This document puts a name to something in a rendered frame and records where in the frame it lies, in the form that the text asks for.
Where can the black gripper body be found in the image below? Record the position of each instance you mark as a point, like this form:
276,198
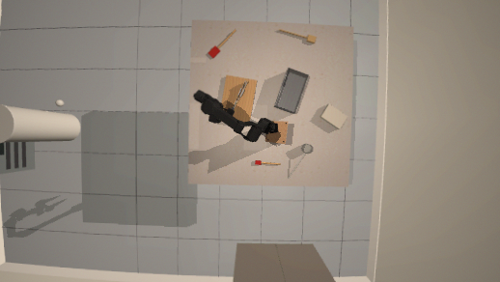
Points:
229,110

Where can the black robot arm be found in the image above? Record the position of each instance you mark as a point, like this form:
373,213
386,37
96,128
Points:
213,108

